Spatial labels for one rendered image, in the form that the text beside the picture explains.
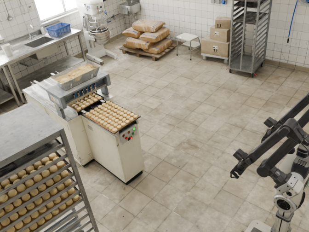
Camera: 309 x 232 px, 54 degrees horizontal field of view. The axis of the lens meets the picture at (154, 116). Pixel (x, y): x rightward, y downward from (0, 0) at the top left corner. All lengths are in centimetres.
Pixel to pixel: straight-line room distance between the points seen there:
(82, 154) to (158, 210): 128
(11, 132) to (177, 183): 236
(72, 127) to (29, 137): 194
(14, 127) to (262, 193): 283
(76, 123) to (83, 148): 42
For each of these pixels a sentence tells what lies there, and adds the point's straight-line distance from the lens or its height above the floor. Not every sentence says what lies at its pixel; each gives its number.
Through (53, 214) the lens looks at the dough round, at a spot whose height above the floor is 114.
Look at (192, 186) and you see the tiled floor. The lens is 386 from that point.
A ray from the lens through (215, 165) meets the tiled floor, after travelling 412.
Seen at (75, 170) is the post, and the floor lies 146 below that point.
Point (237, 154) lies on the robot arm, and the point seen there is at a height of 149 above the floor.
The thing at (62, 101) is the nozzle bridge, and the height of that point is 112.
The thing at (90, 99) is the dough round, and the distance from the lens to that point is 401.
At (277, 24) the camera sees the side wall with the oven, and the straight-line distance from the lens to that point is 631.
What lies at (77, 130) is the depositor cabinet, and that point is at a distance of 394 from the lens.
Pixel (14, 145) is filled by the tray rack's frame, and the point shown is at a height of 182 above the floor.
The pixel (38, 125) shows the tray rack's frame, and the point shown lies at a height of 182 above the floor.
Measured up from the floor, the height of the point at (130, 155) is 45.
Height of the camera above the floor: 290
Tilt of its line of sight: 35 degrees down
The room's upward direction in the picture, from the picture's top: 7 degrees counter-clockwise
